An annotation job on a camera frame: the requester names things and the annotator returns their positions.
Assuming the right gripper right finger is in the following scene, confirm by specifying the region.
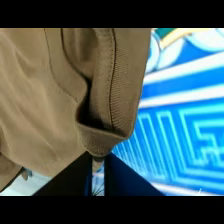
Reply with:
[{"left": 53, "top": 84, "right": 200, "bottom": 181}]
[{"left": 103, "top": 153, "right": 165, "bottom": 197}]

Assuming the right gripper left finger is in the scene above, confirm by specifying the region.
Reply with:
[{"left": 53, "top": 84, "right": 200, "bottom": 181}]
[{"left": 33, "top": 151, "right": 93, "bottom": 197}]

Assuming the brown shirt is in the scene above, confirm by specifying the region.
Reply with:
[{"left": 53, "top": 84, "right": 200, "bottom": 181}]
[{"left": 0, "top": 28, "right": 153, "bottom": 193}]

